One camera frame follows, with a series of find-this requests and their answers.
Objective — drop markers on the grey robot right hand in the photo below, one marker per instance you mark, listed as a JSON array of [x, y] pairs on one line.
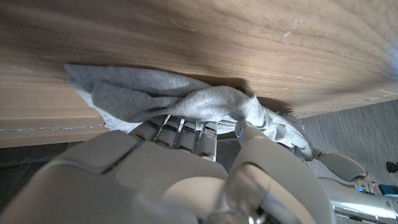
[[155, 186]]

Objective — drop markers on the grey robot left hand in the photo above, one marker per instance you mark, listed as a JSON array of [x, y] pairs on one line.
[[354, 196]]

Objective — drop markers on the grey fabric shorts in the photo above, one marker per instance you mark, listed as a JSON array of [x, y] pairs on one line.
[[202, 102]]

